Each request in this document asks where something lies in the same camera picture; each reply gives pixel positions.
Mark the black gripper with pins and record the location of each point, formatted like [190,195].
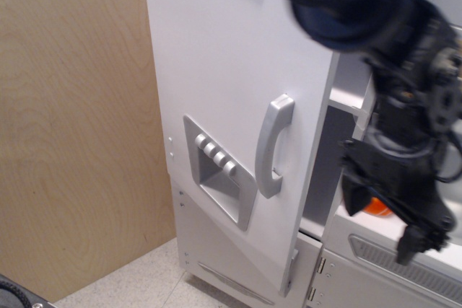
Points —
[405,179]

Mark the silver fridge door handle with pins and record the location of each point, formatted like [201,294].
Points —
[278,116]

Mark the white toy fridge door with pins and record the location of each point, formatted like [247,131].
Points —
[221,62]

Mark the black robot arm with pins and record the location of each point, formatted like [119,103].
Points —
[416,64]

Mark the orange salmon sushi toy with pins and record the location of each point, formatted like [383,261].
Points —
[377,208]

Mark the grey oven vent panel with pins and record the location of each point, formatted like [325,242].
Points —
[421,275]

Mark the brass cabinet hinge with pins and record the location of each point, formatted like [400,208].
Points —
[311,294]
[321,265]

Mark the silver toy sink basin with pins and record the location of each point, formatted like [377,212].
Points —
[450,192]

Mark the brass lower cabinet hinge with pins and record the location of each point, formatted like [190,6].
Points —
[311,294]

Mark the silver ice dispenser panel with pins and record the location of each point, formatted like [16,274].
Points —
[231,186]

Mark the white lower freezer door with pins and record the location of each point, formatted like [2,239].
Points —
[206,252]

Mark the black device corner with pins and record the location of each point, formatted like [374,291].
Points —
[14,295]

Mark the silver freezer door handle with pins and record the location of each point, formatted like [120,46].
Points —
[292,266]

